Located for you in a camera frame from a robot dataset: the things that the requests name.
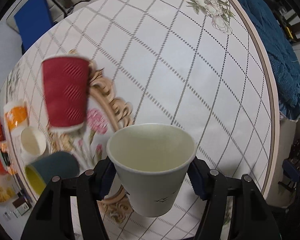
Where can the red ribbed paper cup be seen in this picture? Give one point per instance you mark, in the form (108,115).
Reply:
(65,84)

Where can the dark green yellow-lined cup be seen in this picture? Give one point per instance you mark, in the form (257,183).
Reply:
(41,171)

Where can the white paper cup with sketch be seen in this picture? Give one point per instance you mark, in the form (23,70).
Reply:
(151,161)

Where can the blue folded mat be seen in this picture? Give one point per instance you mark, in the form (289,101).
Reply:
(33,20)

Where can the orange and white cup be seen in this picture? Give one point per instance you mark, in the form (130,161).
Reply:
(15,114)

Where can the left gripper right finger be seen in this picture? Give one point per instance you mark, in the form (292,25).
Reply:
(251,217)

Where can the blue quilted blanket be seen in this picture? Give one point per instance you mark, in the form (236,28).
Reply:
(283,60)

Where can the yellow floral package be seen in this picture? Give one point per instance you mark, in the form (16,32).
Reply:
(7,190)

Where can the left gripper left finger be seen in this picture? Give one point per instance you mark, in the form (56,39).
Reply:
(51,216)

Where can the floral diamond pattern tablecloth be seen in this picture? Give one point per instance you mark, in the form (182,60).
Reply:
(196,64)

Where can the plain white paper cup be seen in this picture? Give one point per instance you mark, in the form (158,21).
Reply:
(33,141)

